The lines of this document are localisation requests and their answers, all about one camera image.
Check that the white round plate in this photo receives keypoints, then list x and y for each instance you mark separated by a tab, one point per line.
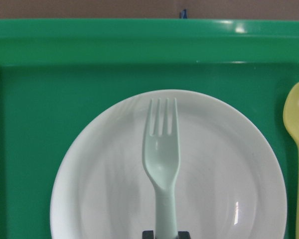
230	184

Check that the pale mint plastic fork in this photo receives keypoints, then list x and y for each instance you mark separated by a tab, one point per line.
161	162

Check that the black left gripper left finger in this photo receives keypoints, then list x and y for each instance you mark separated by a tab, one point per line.
148	235

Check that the green plastic tray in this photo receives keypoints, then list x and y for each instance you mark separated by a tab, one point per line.
56	75

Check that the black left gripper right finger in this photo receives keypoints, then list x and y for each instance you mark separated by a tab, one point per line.
183	235

